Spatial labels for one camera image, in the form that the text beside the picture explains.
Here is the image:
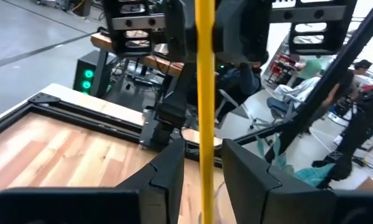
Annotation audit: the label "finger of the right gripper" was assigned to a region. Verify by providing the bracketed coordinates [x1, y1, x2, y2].
[287, 0, 359, 57]
[102, 0, 167, 59]

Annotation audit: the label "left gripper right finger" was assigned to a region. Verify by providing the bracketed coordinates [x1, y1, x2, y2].
[221, 138, 337, 224]

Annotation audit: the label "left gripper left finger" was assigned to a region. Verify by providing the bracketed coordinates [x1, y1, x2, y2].
[116, 138, 187, 224]

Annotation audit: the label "yellow pencil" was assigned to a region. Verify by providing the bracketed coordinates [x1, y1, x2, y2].
[194, 0, 216, 224]

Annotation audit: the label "person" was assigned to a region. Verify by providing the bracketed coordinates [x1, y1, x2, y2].
[293, 55, 323, 81]
[216, 51, 270, 108]
[321, 58, 373, 110]

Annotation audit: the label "black computer tower green lights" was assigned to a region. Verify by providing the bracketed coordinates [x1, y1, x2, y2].
[72, 49, 112, 98]

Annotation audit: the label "wooden desk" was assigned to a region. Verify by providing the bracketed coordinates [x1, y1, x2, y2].
[90, 30, 187, 78]

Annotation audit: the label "red cart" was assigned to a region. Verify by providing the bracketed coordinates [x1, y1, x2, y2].
[265, 52, 296, 86]

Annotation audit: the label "white cloth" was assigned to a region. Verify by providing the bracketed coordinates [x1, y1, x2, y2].
[266, 76, 321, 110]

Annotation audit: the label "office chair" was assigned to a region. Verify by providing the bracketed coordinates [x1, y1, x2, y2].
[249, 98, 300, 131]

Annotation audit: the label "cardboard box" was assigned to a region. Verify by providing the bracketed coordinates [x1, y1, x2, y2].
[355, 176, 373, 192]

